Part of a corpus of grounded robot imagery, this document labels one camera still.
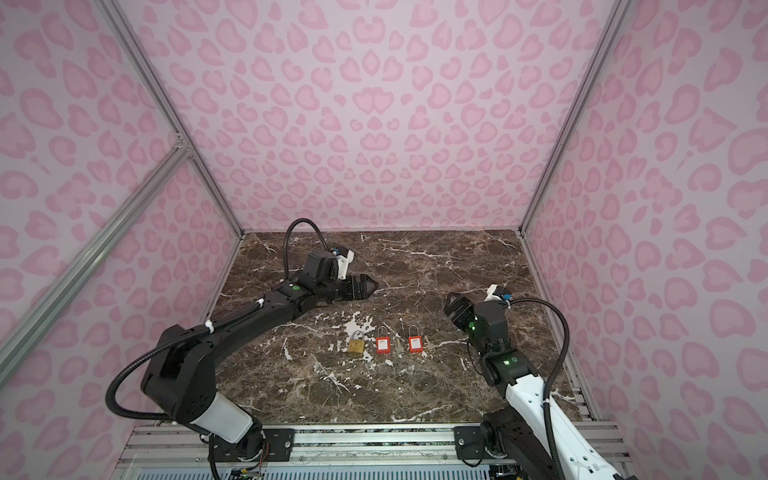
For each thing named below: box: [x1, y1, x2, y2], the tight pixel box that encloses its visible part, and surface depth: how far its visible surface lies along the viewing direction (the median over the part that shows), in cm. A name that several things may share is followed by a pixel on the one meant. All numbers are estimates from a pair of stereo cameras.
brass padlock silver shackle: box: [348, 330, 365, 353], surface depth 91 cm
